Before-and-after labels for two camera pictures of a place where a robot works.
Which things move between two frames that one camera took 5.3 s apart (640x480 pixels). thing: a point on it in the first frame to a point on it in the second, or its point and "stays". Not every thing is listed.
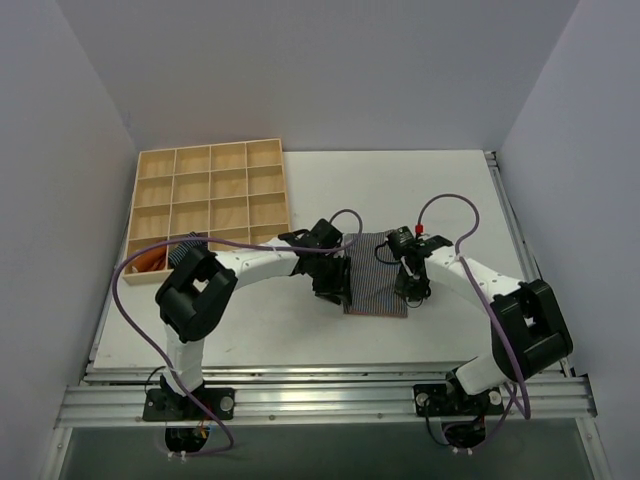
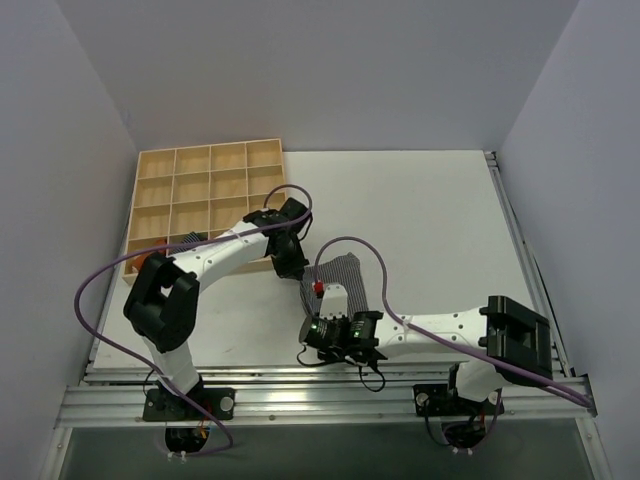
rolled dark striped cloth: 187,246 stays
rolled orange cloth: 153,259 stays
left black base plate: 160,404 stays
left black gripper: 338,281 to 289,267
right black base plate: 449,400 stays
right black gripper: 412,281 to 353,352
